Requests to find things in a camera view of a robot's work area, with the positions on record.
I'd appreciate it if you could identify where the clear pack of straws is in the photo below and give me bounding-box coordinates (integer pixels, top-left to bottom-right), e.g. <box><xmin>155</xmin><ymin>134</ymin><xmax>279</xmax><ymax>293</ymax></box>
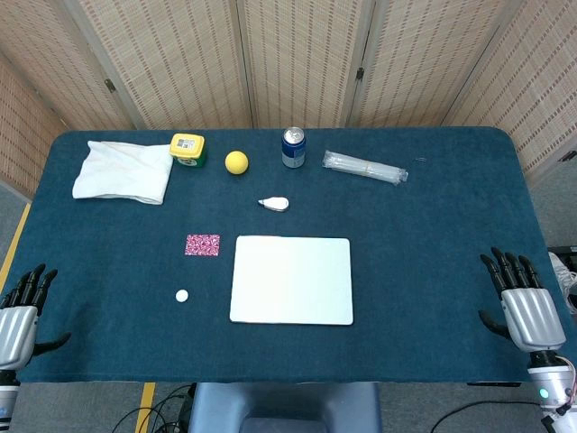
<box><xmin>321</xmin><ymin>149</ymin><xmax>409</xmax><ymax>185</ymax></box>

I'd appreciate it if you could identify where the white folded cloth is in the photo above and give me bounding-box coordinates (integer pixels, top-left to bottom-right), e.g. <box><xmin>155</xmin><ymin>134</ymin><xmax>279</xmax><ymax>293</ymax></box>
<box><xmin>71</xmin><ymin>140</ymin><xmax>175</xmax><ymax>207</ymax></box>

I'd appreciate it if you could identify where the white rectangular board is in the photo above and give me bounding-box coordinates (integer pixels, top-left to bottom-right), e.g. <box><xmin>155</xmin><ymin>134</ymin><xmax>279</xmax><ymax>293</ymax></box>
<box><xmin>229</xmin><ymin>235</ymin><xmax>354</xmax><ymax>326</ymax></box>

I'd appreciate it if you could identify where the bamboo folding screen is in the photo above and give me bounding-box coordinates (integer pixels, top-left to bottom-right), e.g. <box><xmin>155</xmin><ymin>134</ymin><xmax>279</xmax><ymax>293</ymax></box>
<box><xmin>0</xmin><ymin>0</ymin><xmax>577</xmax><ymax>199</ymax></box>

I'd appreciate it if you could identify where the blue soda can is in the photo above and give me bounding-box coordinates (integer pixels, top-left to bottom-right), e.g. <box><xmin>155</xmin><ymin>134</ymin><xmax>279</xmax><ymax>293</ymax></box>
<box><xmin>281</xmin><ymin>127</ymin><xmax>307</xmax><ymax>170</ymax></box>

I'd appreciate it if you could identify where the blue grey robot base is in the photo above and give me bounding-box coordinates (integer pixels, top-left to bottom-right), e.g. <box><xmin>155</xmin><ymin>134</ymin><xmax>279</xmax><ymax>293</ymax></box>
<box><xmin>187</xmin><ymin>382</ymin><xmax>383</xmax><ymax>433</ymax></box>

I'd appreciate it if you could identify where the yellow foam ball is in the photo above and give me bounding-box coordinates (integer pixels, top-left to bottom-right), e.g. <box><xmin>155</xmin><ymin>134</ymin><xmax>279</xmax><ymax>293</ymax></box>
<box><xmin>224</xmin><ymin>151</ymin><xmax>250</xmax><ymax>176</ymax></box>

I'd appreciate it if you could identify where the teal tablecloth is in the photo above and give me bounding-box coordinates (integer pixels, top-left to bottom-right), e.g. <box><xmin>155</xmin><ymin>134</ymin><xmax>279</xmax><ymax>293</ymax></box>
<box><xmin>0</xmin><ymin>126</ymin><xmax>564</xmax><ymax>385</ymax></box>

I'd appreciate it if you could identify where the white sneaker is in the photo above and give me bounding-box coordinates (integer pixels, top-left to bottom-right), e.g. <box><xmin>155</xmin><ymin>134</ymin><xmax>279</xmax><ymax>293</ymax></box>
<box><xmin>548</xmin><ymin>251</ymin><xmax>577</xmax><ymax>324</ymax></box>

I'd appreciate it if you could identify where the black box on floor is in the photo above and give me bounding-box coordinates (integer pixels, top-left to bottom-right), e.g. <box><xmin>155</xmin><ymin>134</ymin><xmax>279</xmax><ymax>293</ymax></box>
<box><xmin>547</xmin><ymin>244</ymin><xmax>577</xmax><ymax>272</ymax></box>

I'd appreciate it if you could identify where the pink patterned card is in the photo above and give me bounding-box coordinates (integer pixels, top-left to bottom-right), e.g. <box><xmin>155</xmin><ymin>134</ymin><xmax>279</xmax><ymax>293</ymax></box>
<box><xmin>185</xmin><ymin>234</ymin><xmax>222</xmax><ymax>257</ymax></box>

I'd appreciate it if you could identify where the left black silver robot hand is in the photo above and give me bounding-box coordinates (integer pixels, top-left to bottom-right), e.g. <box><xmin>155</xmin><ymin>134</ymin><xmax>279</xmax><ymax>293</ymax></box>
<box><xmin>0</xmin><ymin>263</ymin><xmax>72</xmax><ymax>371</ymax></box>

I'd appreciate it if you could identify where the black floor cable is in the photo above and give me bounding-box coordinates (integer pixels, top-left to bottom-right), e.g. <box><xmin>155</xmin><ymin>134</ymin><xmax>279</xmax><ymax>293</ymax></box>
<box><xmin>112</xmin><ymin>382</ymin><xmax>196</xmax><ymax>433</ymax></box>
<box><xmin>430</xmin><ymin>399</ymin><xmax>549</xmax><ymax>433</ymax></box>

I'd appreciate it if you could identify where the green container with yellow lid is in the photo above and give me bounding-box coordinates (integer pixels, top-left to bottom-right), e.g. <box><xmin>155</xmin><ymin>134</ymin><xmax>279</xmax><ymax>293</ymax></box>
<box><xmin>169</xmin><ymin>133</ymin><xmax>208</xmax><ymax>170</ymax></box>

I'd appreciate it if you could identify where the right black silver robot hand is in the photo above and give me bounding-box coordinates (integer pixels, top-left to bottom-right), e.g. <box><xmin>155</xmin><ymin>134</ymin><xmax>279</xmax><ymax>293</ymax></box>
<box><xmin>478</xmin><ymin>246</ymin><xmax>567</xmax><ymax>356</ymax></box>

